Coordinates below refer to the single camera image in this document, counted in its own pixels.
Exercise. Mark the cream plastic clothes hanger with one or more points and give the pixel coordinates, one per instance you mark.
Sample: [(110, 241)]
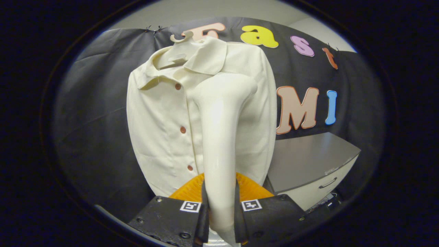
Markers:
[(176, 56)]

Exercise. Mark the grey cabinet with dark top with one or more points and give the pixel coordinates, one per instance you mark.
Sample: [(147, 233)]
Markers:
[(301, 157)]

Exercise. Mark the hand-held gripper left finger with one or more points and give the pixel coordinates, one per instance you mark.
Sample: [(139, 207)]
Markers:
[(164, 216)]

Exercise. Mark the cream button-up shirt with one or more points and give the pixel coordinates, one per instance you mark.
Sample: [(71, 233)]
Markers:
[(161, 113)]

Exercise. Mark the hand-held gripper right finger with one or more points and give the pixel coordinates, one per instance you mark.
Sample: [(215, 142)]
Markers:
[(271, 216)]

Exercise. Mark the black box with white edge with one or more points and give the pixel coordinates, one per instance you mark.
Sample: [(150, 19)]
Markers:
[(327, 203)]

